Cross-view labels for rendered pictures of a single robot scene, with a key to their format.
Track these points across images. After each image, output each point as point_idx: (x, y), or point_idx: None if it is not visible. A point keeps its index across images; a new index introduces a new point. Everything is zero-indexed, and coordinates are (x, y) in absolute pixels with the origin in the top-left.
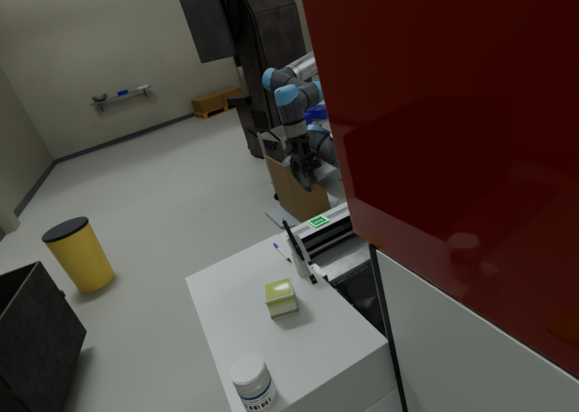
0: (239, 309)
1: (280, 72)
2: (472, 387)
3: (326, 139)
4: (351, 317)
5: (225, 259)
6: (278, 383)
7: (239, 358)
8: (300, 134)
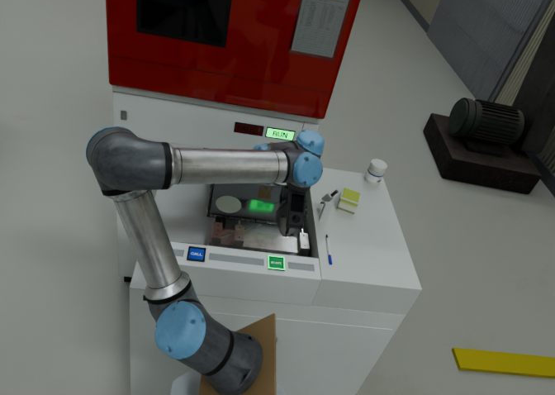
0: (375, 226)
1: (299, 150)
2: None
3: (187, 297)
4: None
5: (381, 283)
6: (362, 181)
7: (381, 167)
8: None
